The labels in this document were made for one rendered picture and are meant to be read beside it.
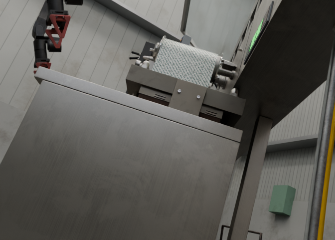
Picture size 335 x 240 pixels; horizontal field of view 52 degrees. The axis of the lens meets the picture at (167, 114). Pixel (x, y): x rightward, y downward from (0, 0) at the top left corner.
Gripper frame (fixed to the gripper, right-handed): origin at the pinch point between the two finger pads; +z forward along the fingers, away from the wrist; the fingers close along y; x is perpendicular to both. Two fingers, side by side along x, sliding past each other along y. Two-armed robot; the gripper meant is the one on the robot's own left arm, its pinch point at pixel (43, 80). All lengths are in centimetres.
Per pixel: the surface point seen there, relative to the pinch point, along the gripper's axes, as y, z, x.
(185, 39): 3, -24, -85
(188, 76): -54, 15, -48
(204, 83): -57, 19, -53
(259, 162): -57, 54, -72
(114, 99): -70, 26, -10
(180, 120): -78, 36, -27
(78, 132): -67, 35, 1
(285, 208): 198, 136, -322
